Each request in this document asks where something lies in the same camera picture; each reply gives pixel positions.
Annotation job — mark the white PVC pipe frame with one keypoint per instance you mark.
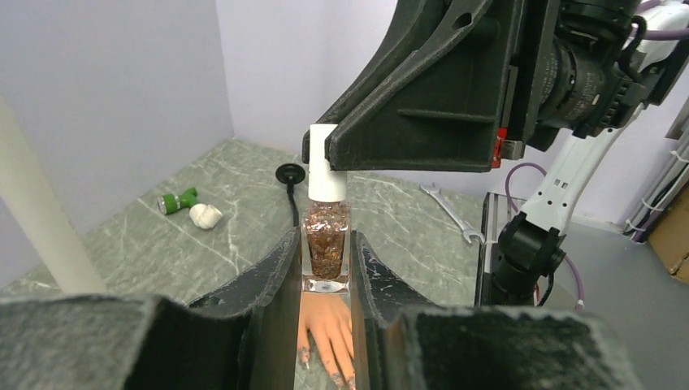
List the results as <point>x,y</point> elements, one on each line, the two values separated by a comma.
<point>29,196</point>

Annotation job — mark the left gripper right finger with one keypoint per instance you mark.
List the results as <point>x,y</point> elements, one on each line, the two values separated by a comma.
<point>402,340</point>

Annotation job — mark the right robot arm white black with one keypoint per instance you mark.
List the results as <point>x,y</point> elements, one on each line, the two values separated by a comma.
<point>463,85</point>

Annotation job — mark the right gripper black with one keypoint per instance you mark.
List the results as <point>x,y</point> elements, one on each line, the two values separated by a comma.
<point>522,81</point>

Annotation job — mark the mannequin hand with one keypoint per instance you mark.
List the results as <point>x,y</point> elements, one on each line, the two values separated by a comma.
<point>326,318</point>

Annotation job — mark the silver open-end wrench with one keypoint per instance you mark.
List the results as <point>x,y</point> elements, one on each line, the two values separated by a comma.
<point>469,234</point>

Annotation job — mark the black hand stand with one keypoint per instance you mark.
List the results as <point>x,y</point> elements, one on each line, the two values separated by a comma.
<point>291,174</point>

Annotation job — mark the green toy flashlight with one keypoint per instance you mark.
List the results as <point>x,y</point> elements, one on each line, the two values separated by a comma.
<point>169,203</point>

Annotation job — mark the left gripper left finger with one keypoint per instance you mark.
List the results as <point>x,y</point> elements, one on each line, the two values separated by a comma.
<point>240,336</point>

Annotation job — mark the glitter nail polish bottle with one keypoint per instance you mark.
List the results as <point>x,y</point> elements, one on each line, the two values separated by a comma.
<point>325,247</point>

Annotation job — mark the brown cardboard box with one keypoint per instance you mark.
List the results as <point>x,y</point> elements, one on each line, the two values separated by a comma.
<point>669,240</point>

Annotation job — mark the white nail polish cap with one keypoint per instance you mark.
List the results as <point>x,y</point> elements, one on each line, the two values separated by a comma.
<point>325,185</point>

